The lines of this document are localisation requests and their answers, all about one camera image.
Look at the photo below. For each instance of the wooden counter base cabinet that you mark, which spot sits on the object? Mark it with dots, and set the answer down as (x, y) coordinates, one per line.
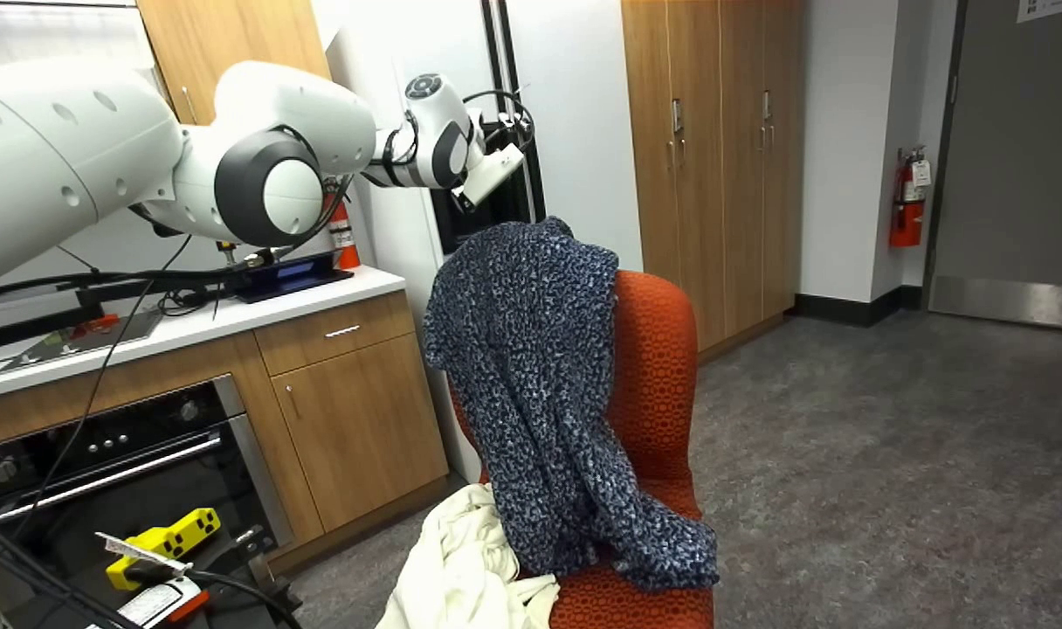
(356, 421)

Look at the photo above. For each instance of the black wall monitor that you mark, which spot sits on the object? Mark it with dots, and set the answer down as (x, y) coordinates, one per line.
(463, 228)

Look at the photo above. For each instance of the blue speckled fleece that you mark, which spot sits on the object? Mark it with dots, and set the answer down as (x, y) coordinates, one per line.
(533, 373)

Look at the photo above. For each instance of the red wall fire extinguisher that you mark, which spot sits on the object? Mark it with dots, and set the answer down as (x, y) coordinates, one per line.
(906, 198)

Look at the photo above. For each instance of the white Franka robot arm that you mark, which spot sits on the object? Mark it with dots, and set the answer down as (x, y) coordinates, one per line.
(78, 153)

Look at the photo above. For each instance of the white refrigerator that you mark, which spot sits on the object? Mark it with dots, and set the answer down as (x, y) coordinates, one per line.
(577, 117)

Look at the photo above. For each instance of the black wall baseboard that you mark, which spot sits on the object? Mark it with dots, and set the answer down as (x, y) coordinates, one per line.
(845, 309)

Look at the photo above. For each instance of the black built-in oven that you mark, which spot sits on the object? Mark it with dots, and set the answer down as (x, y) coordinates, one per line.
(124, 466)

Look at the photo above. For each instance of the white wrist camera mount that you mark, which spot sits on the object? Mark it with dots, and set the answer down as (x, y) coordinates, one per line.
(495, 175)

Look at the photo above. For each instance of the white range hood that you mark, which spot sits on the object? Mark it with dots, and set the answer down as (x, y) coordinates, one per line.
(44, 31)

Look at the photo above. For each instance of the cream white cloth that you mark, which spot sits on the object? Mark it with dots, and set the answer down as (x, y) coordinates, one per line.
(463, 570)

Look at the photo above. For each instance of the grey door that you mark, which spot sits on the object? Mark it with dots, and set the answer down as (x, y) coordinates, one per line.
(1006, 153)

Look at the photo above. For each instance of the wooden wall cabinet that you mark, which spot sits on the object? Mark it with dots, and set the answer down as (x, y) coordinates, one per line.
(227, 37)

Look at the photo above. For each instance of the black foreground frame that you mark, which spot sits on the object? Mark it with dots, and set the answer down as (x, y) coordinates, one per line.
(18, 589)

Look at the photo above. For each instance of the black clamp rail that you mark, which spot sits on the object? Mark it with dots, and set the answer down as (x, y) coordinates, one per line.
(99, 293)

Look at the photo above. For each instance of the orange fabric chair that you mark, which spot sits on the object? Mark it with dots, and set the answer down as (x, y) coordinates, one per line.
(655, 385)

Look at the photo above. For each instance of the white countertop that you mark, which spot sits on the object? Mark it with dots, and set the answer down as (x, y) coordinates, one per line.
(272, 309)

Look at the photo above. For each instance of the white red card box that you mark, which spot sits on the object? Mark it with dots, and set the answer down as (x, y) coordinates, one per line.
(157, 601)

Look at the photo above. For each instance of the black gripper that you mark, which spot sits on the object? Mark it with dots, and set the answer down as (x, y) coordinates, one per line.
(517, 146)

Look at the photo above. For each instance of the tall wooden cabinet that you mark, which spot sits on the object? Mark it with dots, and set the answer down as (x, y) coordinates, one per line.
(716, 161)

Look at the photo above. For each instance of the yellow black tool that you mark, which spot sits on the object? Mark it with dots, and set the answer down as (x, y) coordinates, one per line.
(165, 543)

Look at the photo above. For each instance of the white door sign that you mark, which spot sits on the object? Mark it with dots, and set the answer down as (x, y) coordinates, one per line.
(1049, 7)

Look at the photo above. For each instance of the metal door kick plate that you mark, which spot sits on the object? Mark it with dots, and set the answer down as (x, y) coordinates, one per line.
(1006, 303)

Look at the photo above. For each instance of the small red spray extinguisher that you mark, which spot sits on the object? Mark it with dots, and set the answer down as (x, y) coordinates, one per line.
(343, 238)

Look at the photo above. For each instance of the small red counter object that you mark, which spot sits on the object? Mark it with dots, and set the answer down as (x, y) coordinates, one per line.
(95, 325)

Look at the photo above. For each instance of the blue black box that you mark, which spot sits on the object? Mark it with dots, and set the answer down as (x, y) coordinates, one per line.
(290, 276)

